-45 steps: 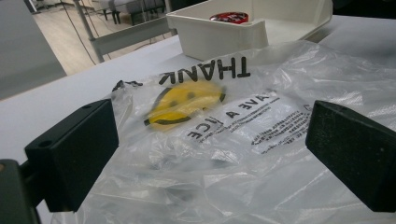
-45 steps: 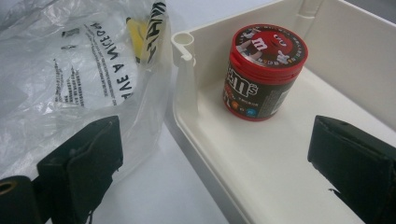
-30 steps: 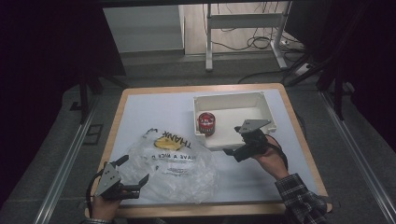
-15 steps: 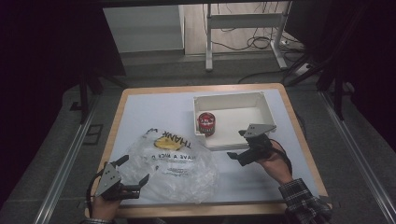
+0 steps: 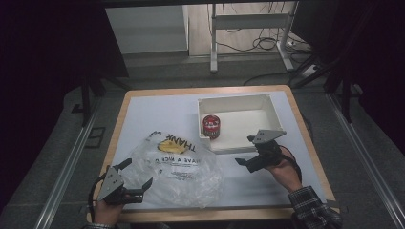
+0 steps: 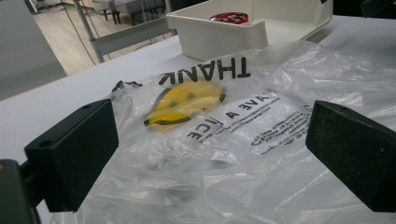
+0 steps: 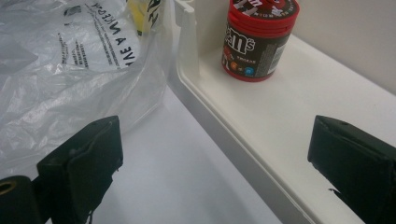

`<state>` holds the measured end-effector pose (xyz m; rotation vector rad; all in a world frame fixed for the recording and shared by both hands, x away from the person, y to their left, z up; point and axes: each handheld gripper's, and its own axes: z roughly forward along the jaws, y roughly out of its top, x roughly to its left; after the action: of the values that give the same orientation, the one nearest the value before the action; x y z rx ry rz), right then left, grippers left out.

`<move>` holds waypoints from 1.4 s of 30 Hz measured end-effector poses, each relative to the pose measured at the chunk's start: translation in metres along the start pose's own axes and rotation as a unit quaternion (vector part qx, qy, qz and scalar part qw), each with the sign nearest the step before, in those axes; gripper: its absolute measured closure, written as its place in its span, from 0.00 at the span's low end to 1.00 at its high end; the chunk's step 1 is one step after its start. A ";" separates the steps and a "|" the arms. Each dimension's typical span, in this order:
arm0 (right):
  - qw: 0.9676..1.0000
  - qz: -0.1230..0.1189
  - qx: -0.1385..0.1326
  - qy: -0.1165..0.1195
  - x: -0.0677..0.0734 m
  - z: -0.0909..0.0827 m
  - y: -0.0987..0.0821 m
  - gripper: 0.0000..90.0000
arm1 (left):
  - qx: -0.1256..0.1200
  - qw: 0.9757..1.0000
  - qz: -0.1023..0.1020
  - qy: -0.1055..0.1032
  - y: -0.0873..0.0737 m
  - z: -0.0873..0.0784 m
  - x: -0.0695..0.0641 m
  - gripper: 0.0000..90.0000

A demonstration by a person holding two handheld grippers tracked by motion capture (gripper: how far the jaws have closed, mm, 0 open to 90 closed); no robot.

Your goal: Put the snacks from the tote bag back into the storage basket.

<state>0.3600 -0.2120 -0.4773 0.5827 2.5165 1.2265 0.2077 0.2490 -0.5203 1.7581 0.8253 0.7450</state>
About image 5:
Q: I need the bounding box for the white power strip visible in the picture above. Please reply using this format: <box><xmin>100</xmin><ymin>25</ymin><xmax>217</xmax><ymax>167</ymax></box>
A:
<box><xmin>300</xmin><ymin>64</ymin><xmax>320</xmax><ymax>79</ymax></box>

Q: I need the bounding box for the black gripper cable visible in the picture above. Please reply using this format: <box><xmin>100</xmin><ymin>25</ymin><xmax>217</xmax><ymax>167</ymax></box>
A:
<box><xmin>279</xmin><ymin>145</ymin><xmax>304</xmax><ymax>184</ymax></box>
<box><xmin>88</xmin><ymin>171</ymin><xmax>108</xmax><ymax>223</ymax></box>

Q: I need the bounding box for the person's right hand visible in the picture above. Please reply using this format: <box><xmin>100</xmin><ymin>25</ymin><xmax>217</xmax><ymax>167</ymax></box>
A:
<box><xmin>266</xmin><ymin>152</ymin><xmax>304</xmax><ymax>194</ymax></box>

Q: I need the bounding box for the red can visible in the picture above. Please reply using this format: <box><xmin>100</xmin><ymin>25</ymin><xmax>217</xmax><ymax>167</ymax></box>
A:
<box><xmin>201</xmin><ymin>114</ymin><xmax>222</xmax><ymax>140</ymax></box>

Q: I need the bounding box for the wooden table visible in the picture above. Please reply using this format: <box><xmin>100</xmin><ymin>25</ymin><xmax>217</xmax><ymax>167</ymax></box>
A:
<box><xmin>86</xmin><ymin>84</ymin><xmax>341</xmax><ymax>224</ymax></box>

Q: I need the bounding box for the person's left hand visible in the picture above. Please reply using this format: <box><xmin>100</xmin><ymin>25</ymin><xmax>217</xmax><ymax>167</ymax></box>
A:
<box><xmin>92</xmin><ymin>198</ymin><xmax>126</xmax><ymax>227</ymax></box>

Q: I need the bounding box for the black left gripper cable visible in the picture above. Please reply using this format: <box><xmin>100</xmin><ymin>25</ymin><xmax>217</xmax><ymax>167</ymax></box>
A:
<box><xmin>88</xmin><ymin>171</ymin><xmax>108</xmax><ymax>223</ymax></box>

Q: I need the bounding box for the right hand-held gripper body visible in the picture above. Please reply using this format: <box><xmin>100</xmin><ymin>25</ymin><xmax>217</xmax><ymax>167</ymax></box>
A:
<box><xmin>246</xmin><ymin>128</ymin><xmax>288</xmax><ymax>174</ymax></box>

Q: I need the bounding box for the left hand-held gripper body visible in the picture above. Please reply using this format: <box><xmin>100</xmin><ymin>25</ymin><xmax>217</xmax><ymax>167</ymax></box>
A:
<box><xmin>96</xmin><ymin>165</ymin><xmax>144</xmax><ymax>205</ymax></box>

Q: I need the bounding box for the black floor bracket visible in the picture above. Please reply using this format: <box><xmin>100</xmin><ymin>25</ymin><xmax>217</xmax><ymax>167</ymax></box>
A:
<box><xmin>84</xmin><ymin>126</ymin><xmax>107</xmax><ymax>149</ymax></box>

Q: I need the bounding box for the white panel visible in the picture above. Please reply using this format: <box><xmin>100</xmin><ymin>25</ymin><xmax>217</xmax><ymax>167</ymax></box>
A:
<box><xmin>104</xmin><ymin>4</ymin><xmax>189</xmax><ymax>55</ymax></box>

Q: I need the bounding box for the white table mat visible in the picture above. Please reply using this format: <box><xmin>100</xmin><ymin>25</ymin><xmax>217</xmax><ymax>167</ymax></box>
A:
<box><xmin>111</xmin><ymin>90</ymin><xmax>329</xmax><ymax>211</ymax></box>

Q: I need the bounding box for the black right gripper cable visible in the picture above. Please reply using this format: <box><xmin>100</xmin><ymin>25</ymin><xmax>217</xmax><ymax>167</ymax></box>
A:
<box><xmin>279</xmin><ymin>145</ymin><xmax>304</xmax><ymax>184</ymax></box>

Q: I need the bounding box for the metal floor rail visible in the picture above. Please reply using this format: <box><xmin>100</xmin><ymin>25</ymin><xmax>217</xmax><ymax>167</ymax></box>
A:
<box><xmin>327</xmin><ymin>93</ymin><xmax>405</xmax><ymax>229</ymax></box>
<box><xmin>32</xmin><ymin>97</ymin><xmax>103</xmax><ymax>229</ymax></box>

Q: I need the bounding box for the white metal desk frame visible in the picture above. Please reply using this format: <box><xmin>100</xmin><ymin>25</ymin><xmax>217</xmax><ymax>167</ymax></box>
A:
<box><xmin>207</xmin><ymin>0</ymin><xmax>301</xmax><ymax>74</ymax></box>

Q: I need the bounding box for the tangle of black floor cables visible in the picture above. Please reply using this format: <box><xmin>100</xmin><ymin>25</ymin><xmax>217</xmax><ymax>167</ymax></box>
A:
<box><xmin>215</xmin><ymin>1</ymin><xmax>314</xmax><ymax>55</ymax></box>

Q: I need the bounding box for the clear printed plastic bag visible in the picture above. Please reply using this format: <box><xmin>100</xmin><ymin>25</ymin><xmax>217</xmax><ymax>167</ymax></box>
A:
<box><xmin>121</xmin><ymin>130</ymin><xmax>224</xmax><ymax>210</ymax></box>

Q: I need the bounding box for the white plastic box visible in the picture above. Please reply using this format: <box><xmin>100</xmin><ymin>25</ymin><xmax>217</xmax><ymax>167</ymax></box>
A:
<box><xmin>197</xmin><ymin>93</ymin><xmax>285</xmax><ymax>156</ymax></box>

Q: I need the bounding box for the black metal stand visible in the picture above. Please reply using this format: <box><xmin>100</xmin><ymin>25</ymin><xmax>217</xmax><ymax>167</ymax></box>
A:
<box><xmin>71</xmin><ymin>72</ymin><xmax>132</xmax><ymax>128</ymax></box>
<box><xmin>290</xmin><ymin>52</ymin><xmax>365</xmax><ymax>124</ymax></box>

